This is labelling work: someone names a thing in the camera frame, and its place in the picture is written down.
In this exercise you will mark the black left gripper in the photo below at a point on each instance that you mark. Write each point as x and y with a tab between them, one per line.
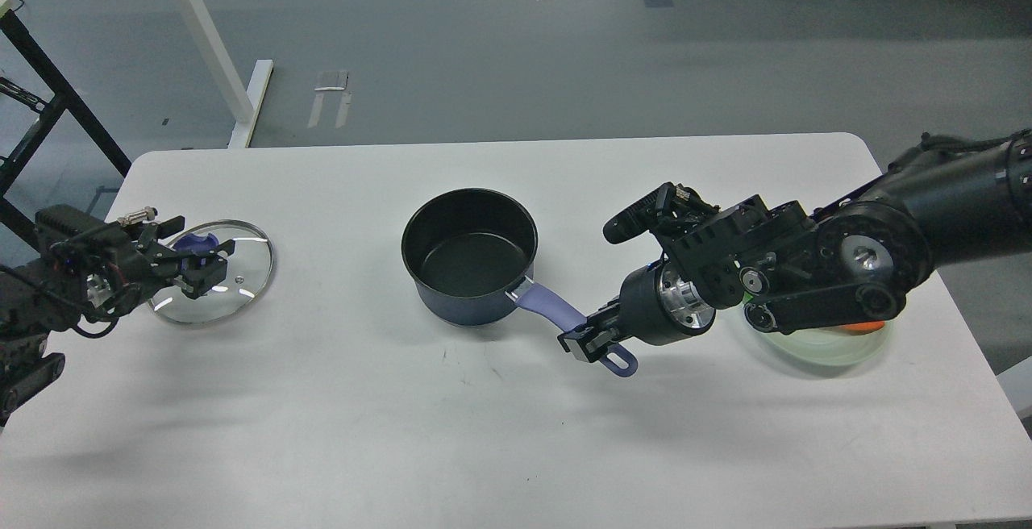
113	270

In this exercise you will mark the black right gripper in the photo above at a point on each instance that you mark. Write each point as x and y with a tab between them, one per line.
654	305

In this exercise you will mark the glass lid with blue knob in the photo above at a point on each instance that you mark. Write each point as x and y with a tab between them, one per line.
250	269

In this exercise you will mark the blue saucepan with handle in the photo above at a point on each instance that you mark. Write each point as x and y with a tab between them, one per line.
471	253

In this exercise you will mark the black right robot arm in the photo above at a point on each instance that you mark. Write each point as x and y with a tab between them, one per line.
944	201

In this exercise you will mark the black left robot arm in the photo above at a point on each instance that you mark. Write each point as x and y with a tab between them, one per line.
35	304

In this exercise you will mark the black metal stand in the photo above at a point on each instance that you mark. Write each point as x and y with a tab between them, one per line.
64	100

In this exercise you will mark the translucent green plate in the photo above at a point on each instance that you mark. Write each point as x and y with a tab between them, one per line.
817	348

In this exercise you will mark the orange toy carrot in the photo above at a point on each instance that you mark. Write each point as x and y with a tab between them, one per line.
862	328

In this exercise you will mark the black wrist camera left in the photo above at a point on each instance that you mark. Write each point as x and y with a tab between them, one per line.
62	227

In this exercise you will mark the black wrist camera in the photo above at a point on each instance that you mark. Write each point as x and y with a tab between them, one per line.
62	227
669	209

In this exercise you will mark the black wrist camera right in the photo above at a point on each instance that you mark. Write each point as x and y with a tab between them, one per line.
669	209

